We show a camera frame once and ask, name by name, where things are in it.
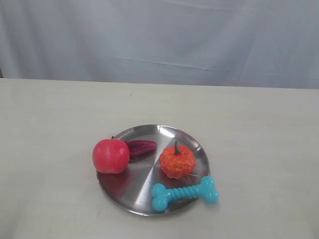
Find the teal toy dog bone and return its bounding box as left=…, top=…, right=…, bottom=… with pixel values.
left=152, top=176, right=219, bottom=213

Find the small orange pumpkin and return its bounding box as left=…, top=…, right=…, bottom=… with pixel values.
left=159, top=141, right=196, bottom=179

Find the red apple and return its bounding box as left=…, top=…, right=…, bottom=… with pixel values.
left=93, top=139, right=130, bottom=174

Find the round stainless steel plate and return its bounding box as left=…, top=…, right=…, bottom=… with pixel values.
left=97, top=124, right=210, bottom=216

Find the white backdrop cloth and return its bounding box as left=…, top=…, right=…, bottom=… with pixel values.
left=0, top=0, right=319, bottom=89

